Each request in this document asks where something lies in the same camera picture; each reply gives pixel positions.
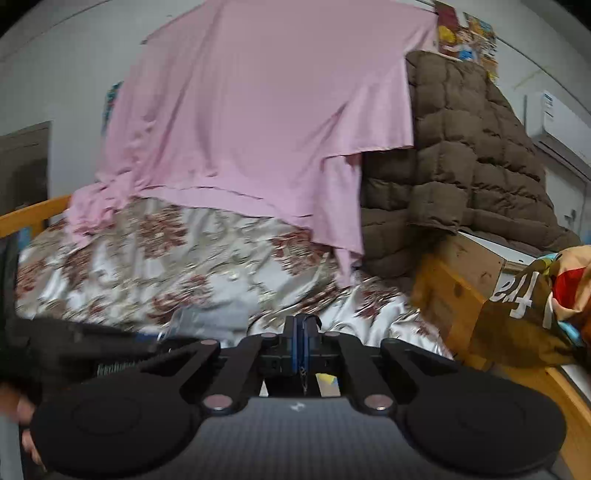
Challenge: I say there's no small colourful wall picture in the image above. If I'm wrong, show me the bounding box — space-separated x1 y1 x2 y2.
102 80 123 137

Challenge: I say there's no grey door panel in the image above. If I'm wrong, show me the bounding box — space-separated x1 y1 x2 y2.
0 121 53 214

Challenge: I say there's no brown quilted jacket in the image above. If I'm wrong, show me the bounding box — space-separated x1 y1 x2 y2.
353 50 583 289

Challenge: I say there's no floral satin blanket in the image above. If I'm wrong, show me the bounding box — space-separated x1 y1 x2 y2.
16 196 455 361

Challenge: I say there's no pink bed sheet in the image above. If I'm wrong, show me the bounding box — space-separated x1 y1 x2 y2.
68 0 439 288

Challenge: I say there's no wooden bed frame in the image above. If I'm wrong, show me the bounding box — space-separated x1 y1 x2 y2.
411 254 591 480

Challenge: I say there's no white air conditioner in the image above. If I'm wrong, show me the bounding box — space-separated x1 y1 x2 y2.
524 90 591 169

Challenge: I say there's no colourful patchwork cloth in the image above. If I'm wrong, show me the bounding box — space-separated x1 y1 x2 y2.
473 244 591 370

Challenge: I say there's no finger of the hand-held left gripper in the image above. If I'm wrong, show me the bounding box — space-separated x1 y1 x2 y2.
78 322 204 357

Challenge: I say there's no cardboard box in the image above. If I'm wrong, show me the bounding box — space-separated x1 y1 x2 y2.
438 231 541 296

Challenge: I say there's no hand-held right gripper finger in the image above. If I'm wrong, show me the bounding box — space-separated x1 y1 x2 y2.
139 316 304 416
303 316 462 415

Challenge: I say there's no wooden bed guardrail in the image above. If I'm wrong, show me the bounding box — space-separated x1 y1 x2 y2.
0 195 73 239

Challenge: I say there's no cartoon wall poster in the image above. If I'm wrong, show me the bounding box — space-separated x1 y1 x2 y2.
434 0 499 84

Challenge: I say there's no person's left hand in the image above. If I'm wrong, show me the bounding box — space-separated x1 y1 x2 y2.
0 383 45 469

